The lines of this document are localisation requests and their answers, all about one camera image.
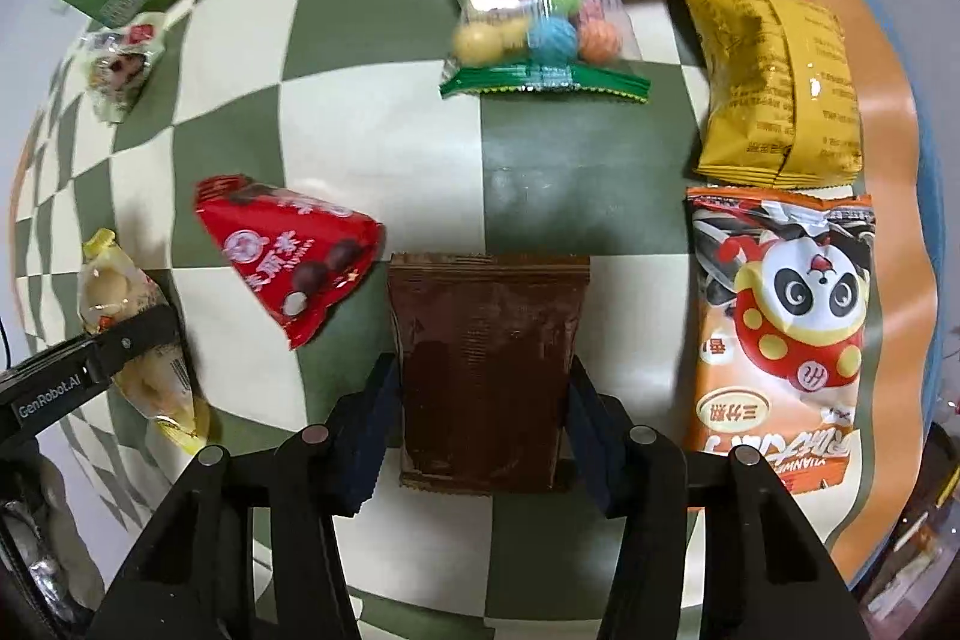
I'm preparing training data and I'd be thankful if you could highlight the yellow snack packet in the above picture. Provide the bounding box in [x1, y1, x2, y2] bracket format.
[664, 0, 863, 189]

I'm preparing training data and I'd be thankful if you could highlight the green checkered table mat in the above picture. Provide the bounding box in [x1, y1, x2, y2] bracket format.
[7, 0, 920, 640]

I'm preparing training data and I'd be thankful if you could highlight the red triangular chocolate ball packet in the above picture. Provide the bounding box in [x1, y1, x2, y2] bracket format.
[193, 173, 386, 352]

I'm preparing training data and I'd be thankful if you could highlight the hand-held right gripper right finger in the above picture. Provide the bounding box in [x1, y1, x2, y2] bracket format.
[566, 355, 860, 640]

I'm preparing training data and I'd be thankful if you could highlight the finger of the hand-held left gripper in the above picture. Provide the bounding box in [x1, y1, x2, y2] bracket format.
[82, 304, 181, 386]

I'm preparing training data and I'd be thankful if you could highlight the brown snack packet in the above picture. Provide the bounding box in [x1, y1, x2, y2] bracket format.
[386, 251, 591, 495]

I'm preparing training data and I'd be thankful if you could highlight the clear yellow-edged snack packet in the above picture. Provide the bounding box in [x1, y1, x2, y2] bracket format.
[77, 227, 213, 457]

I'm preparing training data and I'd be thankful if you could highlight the bag of colourful gumballs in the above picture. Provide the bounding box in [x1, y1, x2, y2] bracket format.
[418, 0, 652, 105]

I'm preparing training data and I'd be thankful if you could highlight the orange panda print snack packet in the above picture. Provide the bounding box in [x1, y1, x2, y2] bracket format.
[682, 186, 877, 510]

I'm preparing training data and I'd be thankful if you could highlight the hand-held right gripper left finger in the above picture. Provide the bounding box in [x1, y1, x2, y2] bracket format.
[82, 351, 406, 640]

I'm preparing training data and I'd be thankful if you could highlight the small clear snack packet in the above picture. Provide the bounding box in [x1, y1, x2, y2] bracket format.
[81, 10, 170, 124]

